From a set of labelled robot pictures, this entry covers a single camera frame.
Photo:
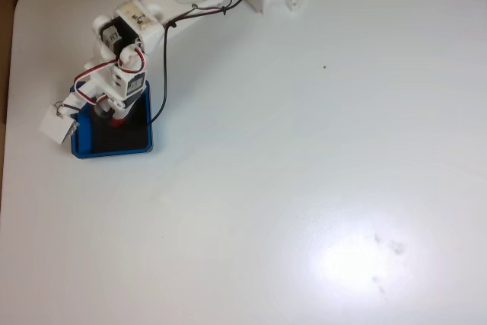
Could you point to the blue square box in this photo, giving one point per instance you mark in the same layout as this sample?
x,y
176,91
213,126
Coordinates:
x,y
114,154

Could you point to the white square camera box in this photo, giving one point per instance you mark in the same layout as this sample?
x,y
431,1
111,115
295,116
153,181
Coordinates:
x,y
55,125

